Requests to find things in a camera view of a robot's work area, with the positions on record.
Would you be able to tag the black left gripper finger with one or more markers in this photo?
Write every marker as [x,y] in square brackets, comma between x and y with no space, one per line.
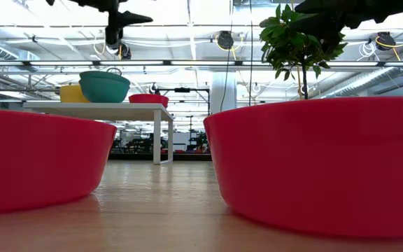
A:
[113,28]

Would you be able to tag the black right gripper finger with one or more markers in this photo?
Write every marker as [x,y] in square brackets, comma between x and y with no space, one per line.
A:
[331,36]

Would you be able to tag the yellow mini bowl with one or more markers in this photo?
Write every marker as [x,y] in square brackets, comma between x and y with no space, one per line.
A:
[70,94]

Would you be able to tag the red mini bowl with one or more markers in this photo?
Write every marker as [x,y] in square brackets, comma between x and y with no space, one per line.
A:
[320,168]
[37,161]
[149,99]

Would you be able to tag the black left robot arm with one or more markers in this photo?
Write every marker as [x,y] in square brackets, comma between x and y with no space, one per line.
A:
[50,2]

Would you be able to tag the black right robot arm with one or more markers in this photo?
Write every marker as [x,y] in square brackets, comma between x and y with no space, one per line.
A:
[390,8]

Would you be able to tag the green plant in black pot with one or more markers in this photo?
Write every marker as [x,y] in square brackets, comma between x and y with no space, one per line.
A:
[282,38]

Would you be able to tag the white table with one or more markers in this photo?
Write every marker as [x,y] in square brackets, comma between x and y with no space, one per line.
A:
[100,110]

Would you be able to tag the black gantry stand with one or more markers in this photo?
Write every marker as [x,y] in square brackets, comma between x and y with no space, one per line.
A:
[182,90]

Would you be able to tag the white building column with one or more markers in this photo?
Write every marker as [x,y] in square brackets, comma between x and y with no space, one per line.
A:
[222,94]

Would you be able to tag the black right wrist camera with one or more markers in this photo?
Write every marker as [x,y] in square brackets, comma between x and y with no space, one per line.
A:
[304,7]

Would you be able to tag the long ceiling light rail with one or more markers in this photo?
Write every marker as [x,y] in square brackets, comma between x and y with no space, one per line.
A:
[187,63]

